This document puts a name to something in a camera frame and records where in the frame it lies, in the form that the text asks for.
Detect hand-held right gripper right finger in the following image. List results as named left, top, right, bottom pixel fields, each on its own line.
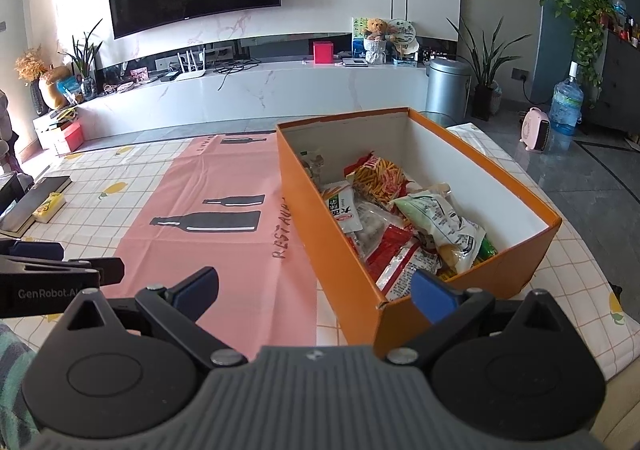
left=385, top=270, right=571, bottom=371

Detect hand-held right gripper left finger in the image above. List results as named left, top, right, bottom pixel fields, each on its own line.
left=65, top=266, right=248, bottom=371

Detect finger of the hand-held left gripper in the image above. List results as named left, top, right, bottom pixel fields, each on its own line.
left=0, top=239, right=65, bottom=261
left=65, top=257, right=125, bottom=289

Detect red snack packet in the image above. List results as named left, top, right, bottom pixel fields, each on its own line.
left=364, top=224, right=442, bottom=301

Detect yellow snack packet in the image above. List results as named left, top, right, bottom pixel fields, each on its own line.
left=439, top=239, right=497, bottom=281

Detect clear green snack bag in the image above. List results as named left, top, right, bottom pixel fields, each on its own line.
left=392, top=189, right=487, bottom=274

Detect clear peanut packet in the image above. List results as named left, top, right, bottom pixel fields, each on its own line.
left=356, top=202, right=402, bottom=257

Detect orange cardboard box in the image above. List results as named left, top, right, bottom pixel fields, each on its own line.
left=274, top=106, right=564, bottom=359

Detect silver long snack packet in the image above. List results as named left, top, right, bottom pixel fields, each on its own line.
left=321, top=181, right=364, bottom=231

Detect orange stick snack bag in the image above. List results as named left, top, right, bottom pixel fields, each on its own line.
left=344, top=154, right=417, bottom=207

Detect clear plastic snack packet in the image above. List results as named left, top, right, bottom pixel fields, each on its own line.
left=299, top=149, right=327, bottom=181

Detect person's left forearm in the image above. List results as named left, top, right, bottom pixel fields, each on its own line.
left=0, top=322, right=44, bottom=437

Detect pink printed cloth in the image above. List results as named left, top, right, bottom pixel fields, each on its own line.
left=114, top=132, right=322, bottom=362

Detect black book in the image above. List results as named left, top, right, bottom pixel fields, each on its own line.
left=0, top=175, right=74, bottom=237

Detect small yellow box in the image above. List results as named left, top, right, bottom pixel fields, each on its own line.
left=32, top=193, right=67, bottom=224

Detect checked tablecloth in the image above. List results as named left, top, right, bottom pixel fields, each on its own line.
left=0, top=122, right=640, bottom=382

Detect red storage box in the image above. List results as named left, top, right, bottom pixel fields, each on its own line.
left=51, top=121, right=84, bottom=154

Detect orange round vase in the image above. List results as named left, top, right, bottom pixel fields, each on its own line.
left=38, top=66, right=72, bottom=109

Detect dried flower bunch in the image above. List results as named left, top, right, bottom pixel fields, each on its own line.
left=14, top=46, right=50, bottom=85

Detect potted grass plant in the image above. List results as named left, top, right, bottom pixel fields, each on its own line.
left=59, top=18, right=104, bottom=101

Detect small white heater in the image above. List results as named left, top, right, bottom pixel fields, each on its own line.
left=518, top=106, right=551, bottom=154

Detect silver trash can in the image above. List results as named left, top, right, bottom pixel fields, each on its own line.
left=424, top=58, right=472, bottom=124

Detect white TV console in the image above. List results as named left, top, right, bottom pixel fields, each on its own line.
left=74, top=58, right=432, bottom=137

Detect white router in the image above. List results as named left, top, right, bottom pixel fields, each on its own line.
left=169, top=48, right=208, bottom=81

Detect potted snake plant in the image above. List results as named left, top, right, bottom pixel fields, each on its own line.
left=446, top=16, right=532, bottom=121

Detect blue water bottle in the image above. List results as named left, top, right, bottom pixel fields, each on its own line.
left=548, top=60, right=585, bottom=137

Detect round paper fan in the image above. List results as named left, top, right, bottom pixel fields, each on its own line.
left=387, top=18, right=419, bottom=56

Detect teddy bear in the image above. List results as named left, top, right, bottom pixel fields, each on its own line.
left=362, top=18, right=389, bottom=65

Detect dark cabinet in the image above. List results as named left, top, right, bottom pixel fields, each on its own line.
left=584, top=28, right=640, bottom=137

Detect hanging vine plant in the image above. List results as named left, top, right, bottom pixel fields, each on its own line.
left=549, top=0, right=617, bottom=91

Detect black cables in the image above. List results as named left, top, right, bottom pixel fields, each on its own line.
left=214, top=57, right=262, bottom=76

